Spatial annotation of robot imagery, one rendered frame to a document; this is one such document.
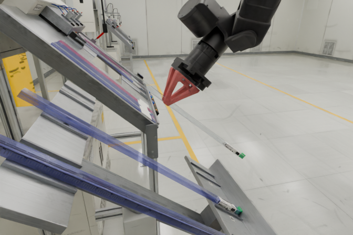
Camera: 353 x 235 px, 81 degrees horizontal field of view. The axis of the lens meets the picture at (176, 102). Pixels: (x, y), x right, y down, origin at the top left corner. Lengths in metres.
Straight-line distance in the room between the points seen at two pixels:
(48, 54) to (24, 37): 0.08
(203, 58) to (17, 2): 0.82
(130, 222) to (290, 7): 9.48
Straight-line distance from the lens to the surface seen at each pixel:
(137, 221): 0.45
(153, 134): 0.89
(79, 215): 1.21
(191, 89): 0.45
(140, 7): 7.49
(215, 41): 0.45
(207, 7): 0.41
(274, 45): 9.44
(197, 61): 0.44
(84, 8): 4.42
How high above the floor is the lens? 1.15
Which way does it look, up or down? 21 degrees down
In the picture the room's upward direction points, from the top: straight up
